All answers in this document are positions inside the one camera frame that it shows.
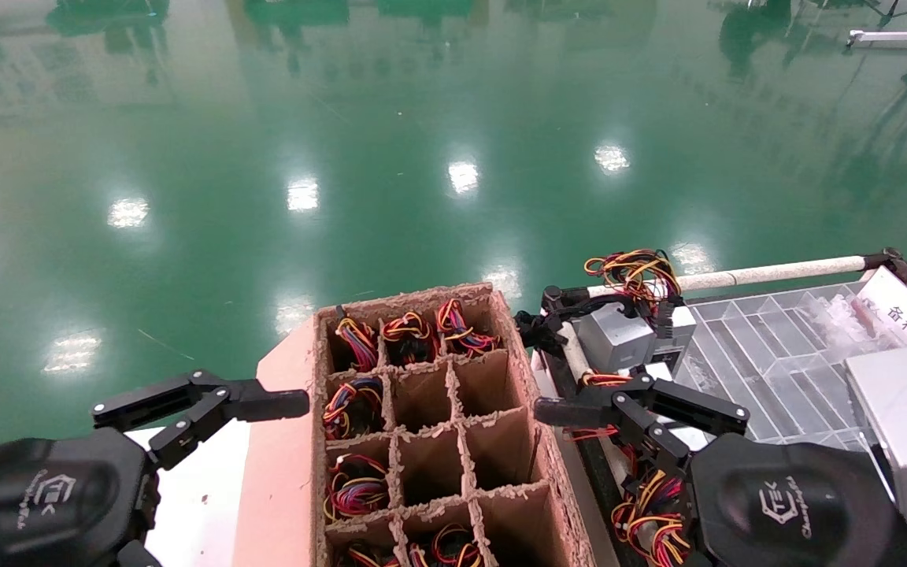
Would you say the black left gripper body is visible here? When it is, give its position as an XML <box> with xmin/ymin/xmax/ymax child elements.
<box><xmin>0</xmin><ymin>428</ymin><xmax>161</xmax><ymax>567</ymax></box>

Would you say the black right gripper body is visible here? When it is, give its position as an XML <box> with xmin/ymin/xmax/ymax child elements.
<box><xmin>688</xmin><ymin>432</ymin><xmax>899</xmax><ymax>567</ymax></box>

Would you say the power supply with coloured wires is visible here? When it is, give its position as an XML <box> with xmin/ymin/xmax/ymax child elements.
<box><xmin>577</xmin><ymin>249</ymin><xmax>684</xmax><ymax>376</ymax></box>
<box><xmin>625</xmin><ymin>469</ymin><xmax>692</xmax><ymax>513</ymax></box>
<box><xmin>611</xmin><ymin>504</ymin><xmax>694</xmax><ymax>567</ymax></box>
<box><xmin>435</xmin><ymin>298</ymin><xmax>502</xmax><ymax>359</ymax></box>
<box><xmin>409</xmin><ymin>524</ymin><xmax>484</xmax><ymax>567</ymax></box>
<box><xmin>564</xmin><ymin>370</ymin><xmax>635</xmax><ymax>442</ymax></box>
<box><xmin>380</xmin><ymin>311</ymin><xmax>440</xmax><ymax>365</ymax></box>
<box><xmin>322</xmin><ymin>376</ymin><xmax>385</xmax><ymax>439</ymax></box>
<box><xmin>335</xmin><ymin>543</ymin><xmax>399</xmax><ymax>567</ymax></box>
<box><xmin>324</xmin><ymin>453</ymin><xmax>391</xmax><ymax>522</ymax></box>
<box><xmin>333</xmin><ymin>307</ymin><xmax>380</xmax><ymax>372</ymax></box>

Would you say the silver power supply unit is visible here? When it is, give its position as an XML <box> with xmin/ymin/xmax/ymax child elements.
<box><xmin>653</xmin><ymin>303</ymin><xmax>698</xmax><ymax>371</ymax></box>

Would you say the short white wrapped cart pipe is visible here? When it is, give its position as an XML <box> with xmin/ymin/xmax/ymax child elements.
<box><xmin>560</xmin><ymin>321</ymin><xmax>593</xmax><ymax>384</ymax></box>

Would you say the brown cardboard divider box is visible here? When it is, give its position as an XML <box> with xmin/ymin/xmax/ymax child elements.
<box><xmin>231</xmin><ymin>282</ymin><xmax>600</xmax><ymax>567</ymax></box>

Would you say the clear plastic compartment tray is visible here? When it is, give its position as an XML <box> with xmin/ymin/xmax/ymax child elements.
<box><xmin>674</xmin><ymin>280</ymin><xmax>907</xmax><ymax>473</ymax></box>

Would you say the crumpled clear plastic bag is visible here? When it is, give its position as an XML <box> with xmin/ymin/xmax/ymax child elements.
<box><xmin>796</xmin><ymin>293</ymin><xmax>903</xmax><ymax>357</ymax></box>

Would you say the white sign with Chinese text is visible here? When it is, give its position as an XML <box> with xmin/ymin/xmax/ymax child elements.
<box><xmin>855</xmin><ymin>265</ymin><xmax>907</xmax><ymax>372</ymax></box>

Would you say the long white wrapped cart pipe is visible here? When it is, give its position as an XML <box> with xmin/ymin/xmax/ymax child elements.
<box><xmin>586</xmin><ymin>254</ymin><xmax>868</xmax><ymax>300</ymax></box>

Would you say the black cart pipe joint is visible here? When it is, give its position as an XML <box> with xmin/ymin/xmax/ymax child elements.
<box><xmin>861</xmin><ymin>247</ymin><xmax>907</xmax><ymax>286</ymax></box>

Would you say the white metal floor stand base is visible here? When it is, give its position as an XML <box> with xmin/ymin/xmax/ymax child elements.
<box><xmin>847</xmin><ymin>24</ymin><xmax>907</xmax><ymax>51</ymax></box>

